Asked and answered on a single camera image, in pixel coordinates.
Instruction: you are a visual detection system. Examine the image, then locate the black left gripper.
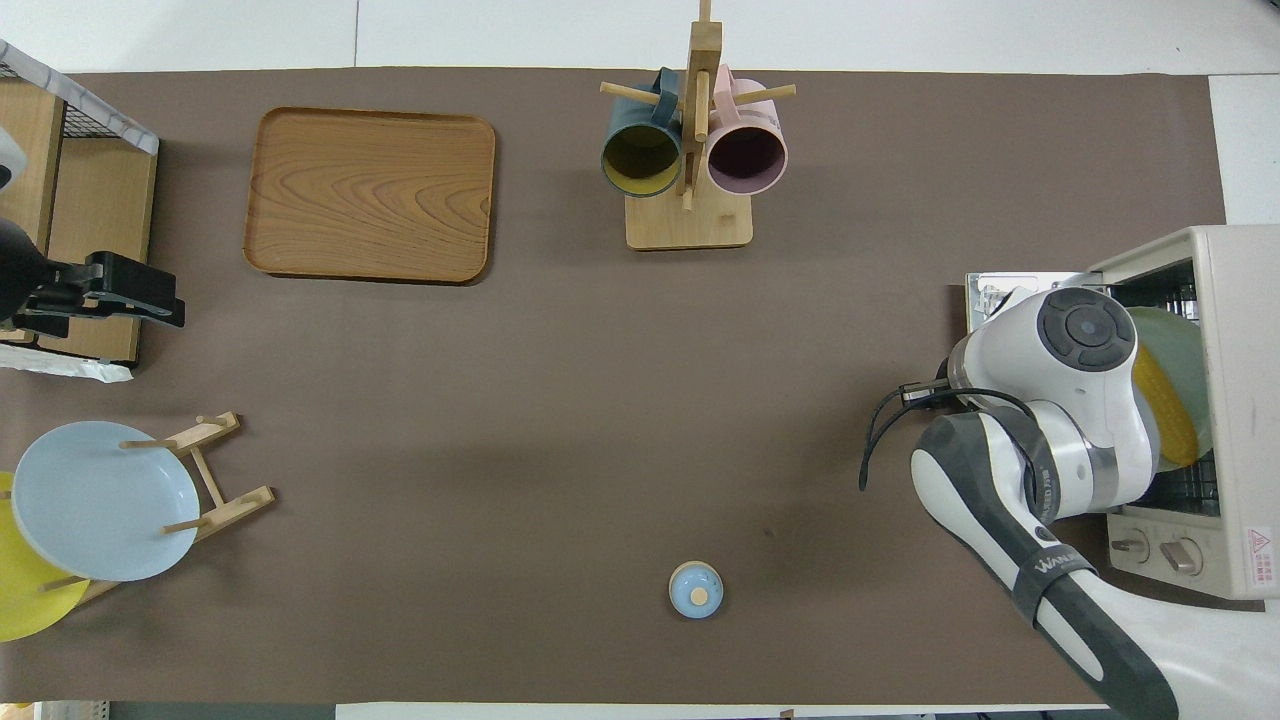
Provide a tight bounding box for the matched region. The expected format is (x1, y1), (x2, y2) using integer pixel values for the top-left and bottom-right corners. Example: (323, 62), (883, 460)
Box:
(0, 217), (187, 340)

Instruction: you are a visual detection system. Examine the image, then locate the yellow corn cob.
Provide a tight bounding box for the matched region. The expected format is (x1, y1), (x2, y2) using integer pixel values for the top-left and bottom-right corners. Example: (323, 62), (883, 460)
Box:
(1131, 342), (1200, 470)

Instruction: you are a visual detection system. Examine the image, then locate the mint green plate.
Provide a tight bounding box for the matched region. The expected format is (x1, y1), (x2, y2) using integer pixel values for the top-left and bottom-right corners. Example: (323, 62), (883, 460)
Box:
(1128, 305), (1214, 472)

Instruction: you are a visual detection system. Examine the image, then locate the white toaster oven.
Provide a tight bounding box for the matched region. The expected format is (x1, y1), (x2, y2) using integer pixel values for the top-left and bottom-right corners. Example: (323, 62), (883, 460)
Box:
(965, 225), (1280, 602)

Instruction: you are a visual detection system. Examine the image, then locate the light blue plate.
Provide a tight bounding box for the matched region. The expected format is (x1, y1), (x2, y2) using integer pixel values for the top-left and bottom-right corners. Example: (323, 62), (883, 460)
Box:
(12, 421), (201, 583)

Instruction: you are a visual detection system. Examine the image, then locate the wooden plate rack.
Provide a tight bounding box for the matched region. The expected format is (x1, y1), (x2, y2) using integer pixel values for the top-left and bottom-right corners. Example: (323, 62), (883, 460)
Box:
(40, 411), (277, 607)

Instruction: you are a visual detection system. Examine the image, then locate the brown wooden tray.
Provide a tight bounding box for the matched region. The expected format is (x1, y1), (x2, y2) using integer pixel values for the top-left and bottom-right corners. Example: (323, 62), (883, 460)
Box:
(243, 107), (497, 286)

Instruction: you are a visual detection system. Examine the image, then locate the yellow plate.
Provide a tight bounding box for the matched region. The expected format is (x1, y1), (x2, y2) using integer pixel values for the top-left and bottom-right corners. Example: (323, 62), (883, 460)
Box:
(0, 470), (92, 643)

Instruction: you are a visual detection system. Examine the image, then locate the brown table mat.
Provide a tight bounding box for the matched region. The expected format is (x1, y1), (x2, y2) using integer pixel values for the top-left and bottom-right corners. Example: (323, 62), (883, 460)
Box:
(0, 68), (1229, 706)

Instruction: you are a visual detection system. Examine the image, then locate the dark blue mug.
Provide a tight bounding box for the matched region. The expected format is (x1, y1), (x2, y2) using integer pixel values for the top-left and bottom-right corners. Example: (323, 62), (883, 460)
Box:
(600, 68), (686, 199)

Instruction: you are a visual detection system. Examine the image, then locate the wooden mug rack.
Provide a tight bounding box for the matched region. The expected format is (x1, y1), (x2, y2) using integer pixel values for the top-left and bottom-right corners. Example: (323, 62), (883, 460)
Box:
(600, 0), (798, 251)

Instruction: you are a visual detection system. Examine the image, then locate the pink mug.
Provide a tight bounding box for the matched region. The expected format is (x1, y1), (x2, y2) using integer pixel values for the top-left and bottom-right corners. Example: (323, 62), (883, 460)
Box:
(704, 66), (790, 198)

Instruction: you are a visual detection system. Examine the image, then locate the wooden shelf with wire basket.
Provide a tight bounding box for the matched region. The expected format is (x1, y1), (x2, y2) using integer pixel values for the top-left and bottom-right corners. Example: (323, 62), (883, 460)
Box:
(0, 40), (161, 386)

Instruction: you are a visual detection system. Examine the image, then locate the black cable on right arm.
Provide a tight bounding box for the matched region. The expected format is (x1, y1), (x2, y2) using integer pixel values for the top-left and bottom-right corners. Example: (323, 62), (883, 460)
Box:
(857, 378), (1043, 493)

